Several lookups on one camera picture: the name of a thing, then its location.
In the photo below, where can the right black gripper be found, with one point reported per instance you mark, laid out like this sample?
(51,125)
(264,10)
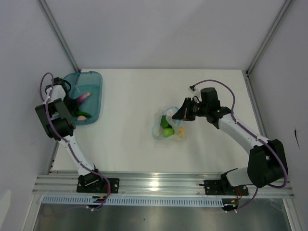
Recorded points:
(184,112)

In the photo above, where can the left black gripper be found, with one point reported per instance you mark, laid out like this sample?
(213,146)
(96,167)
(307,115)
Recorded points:
(74,107)

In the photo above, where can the yellow toy lemon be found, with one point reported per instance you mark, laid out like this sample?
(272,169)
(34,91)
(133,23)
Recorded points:
(181,132)

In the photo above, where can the light green toy cucumber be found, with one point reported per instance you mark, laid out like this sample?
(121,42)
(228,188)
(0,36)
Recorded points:
(164,123)

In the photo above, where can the clear zip top bag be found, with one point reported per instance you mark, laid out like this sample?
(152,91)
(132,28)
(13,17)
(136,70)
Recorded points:
(157,129)

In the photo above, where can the green toy bell pepper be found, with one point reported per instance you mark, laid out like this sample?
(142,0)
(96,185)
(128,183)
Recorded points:
(167,132)

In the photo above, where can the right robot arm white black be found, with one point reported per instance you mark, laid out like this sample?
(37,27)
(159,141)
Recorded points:
(267,162)

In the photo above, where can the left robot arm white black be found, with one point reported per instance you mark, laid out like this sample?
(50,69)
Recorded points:
(56,116)

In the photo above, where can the pink toy food piece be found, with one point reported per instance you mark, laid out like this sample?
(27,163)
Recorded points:
(81,118)

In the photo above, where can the purple toy eggplant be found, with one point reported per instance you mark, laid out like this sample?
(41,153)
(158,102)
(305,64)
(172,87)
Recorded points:
(83,97)

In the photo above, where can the dark green toy chili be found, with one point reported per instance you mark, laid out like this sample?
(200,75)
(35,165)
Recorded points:
(80,113)

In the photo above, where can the teal plastic bin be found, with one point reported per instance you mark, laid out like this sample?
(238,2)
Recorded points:
(85,91)

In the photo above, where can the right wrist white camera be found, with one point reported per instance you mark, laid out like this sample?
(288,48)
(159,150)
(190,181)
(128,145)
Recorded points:
(194,91)

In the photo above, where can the right aluminium frame post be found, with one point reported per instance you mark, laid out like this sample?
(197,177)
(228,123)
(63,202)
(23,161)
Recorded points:
(278,20)

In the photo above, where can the aluminium frame post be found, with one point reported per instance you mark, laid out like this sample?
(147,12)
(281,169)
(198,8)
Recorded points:
(58,33)
(278,20)

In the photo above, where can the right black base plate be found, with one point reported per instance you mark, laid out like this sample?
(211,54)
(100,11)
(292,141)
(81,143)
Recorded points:
(222,187)

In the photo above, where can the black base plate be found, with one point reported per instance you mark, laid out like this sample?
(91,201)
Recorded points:
(113,185)
(222,187)

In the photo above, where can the aluminium mounting rail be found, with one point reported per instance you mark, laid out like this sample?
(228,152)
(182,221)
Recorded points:
(131,183)

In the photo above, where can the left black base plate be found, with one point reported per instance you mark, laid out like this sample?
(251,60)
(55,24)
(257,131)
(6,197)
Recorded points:
(113,185)

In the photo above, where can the white slotted cable duct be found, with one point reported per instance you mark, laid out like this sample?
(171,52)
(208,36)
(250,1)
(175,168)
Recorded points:
(133,200)

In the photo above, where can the left aluminium frame post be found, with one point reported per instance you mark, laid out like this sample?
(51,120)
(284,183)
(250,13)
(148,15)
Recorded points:
(58,33)

